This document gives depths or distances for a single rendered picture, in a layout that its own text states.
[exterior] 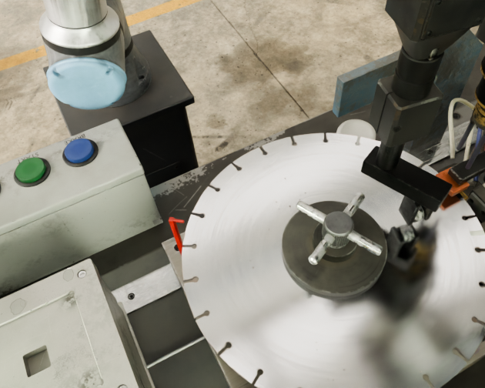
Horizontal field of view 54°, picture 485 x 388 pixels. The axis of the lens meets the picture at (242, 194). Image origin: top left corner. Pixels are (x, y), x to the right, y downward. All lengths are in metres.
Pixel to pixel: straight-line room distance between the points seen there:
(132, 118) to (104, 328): 0.49
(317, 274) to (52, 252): 0.42
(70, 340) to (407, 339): 0.36
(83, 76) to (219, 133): 1.18
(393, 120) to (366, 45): 1.88
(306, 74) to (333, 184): 1.58
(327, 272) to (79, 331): 0.28
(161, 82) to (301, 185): 0.52
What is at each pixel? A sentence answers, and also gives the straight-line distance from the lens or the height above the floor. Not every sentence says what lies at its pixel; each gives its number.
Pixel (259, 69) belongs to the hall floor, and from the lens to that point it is 2.15.
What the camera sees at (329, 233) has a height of 1.00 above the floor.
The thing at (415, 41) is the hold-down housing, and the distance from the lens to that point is 0.36.
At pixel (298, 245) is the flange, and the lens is 0.51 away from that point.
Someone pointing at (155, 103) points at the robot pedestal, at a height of 0.75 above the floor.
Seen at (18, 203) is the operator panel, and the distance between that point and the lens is 0.70.
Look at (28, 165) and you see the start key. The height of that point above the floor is 0.91.
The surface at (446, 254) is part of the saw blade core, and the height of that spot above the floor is 0.95.
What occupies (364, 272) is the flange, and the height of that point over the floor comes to 0.96.
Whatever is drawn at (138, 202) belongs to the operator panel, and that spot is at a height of 0.83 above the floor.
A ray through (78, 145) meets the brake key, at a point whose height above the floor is 0.91.
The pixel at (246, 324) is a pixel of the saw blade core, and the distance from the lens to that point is 0.49.
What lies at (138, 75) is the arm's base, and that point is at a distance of 1.00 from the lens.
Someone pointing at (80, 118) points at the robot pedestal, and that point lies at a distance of 0.99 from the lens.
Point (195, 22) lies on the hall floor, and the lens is 2.44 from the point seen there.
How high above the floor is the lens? 1.41
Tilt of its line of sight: 56 degrees down
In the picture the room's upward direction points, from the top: 6 degrees counter-clockwise
